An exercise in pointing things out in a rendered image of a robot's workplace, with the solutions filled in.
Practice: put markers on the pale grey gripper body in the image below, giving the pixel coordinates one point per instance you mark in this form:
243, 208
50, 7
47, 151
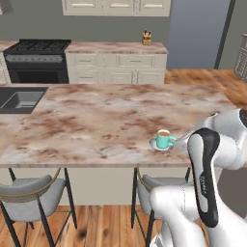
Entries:
194, 131

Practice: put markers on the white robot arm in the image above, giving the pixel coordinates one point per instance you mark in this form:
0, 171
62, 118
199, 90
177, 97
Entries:
205, 205

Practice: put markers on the teal cup of tea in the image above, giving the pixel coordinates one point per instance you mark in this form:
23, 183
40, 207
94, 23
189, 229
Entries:
163, 139

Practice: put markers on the pale grey saucer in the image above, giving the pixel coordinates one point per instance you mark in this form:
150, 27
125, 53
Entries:
153, 143

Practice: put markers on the grey stool with black legs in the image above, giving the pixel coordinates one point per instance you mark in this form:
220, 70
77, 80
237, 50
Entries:
30, 201
146, 193

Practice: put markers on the grey panelled cabinet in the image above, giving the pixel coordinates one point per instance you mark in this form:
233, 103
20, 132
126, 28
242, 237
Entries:
241, 59

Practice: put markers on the grey blue fridge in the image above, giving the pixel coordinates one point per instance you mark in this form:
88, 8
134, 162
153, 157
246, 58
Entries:
196, 33

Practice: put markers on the cream base cupboards run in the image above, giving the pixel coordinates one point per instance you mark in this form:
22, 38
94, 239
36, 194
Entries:
116, 68

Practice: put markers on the wooden knife block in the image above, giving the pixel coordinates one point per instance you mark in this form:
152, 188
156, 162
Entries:
147, 38

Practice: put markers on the black stove with oven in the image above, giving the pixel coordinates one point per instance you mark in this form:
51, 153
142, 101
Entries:
37, 62

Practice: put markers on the dark grey sink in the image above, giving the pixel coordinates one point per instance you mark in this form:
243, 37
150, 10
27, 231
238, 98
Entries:
20, 99

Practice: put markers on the cream narrow base cupboard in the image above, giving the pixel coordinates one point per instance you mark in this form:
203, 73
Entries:
4, 69

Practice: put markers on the grey extractor hood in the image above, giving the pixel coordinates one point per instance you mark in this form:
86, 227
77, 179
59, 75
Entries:
5, 5

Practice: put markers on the cream wall cupboards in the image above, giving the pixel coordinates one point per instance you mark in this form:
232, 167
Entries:
116, 7

